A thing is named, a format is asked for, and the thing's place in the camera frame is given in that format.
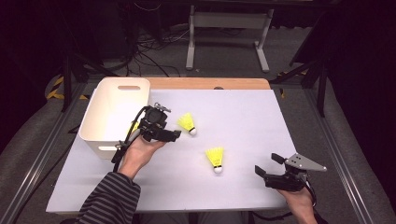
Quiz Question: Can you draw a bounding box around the dark curtain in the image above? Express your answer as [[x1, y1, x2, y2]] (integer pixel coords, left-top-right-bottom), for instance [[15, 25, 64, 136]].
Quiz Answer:
[[323, 0, 396, 206]]

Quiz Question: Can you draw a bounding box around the yellow black hazard tape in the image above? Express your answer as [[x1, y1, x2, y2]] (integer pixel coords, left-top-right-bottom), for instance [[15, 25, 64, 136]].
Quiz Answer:
[[46, 76, 90, 101]]

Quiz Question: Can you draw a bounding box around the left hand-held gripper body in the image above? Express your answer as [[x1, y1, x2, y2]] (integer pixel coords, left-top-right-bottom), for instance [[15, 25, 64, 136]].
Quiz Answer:
[[136, 102, 173, 144]]

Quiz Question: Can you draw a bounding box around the white table mat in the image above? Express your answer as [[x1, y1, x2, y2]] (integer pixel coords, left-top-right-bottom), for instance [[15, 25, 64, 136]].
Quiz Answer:
[[46, 88, 299, 214]]

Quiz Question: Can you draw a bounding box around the aluminium floor rail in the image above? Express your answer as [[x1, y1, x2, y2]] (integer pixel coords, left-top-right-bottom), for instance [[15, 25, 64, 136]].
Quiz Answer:
[[0, 82, 90, 224], [303, 88, 379, 224]]

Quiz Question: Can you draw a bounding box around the person's left hand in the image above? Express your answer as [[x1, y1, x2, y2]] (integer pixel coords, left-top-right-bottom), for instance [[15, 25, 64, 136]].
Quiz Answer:
[[118, 135, 166, 180]]

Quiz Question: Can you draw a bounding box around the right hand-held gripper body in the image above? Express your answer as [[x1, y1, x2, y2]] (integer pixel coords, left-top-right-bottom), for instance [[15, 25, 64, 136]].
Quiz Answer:
[[263, 152, 329, 192]]

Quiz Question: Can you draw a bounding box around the left hand-held gripper cable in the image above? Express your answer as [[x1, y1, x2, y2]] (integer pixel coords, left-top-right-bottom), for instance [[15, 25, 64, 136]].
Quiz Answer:
[[111, 105, 150, 174]]

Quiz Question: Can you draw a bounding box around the person's right hand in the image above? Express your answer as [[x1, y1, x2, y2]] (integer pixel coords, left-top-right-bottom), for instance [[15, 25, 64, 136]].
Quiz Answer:
[[276, 187, 319, 224]]

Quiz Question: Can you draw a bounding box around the white plastic bin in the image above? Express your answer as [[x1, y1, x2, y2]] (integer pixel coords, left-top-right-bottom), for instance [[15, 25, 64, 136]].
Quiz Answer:
[[78, 77, 154, 161]]

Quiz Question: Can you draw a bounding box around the white metal stand frame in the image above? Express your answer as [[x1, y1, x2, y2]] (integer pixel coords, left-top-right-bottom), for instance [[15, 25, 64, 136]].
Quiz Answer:
[[185, 4, 275, 73]]

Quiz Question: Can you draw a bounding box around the hand-held gripper cable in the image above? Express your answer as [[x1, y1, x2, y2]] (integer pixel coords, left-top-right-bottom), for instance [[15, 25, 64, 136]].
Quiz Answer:
[[248, 181, 328, 224], [111, 105, 150, 174]]

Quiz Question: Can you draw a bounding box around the black tripod stand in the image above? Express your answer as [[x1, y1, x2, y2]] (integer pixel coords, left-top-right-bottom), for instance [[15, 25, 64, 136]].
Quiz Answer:
[[60, 52, 120, 113]]

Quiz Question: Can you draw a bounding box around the right hand-held gripper cable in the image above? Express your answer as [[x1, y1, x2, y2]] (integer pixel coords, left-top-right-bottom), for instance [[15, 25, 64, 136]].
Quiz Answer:
[[248, 181, 328, 224]]

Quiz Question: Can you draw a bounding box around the bundle of black floor cables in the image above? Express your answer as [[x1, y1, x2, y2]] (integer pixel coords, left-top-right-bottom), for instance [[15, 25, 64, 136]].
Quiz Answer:
[[124, 27, 191, 78]]

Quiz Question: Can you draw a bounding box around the black metal stand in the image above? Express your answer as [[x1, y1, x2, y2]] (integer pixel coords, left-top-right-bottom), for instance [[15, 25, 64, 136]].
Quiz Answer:
[[269, 18, 330, 119]]

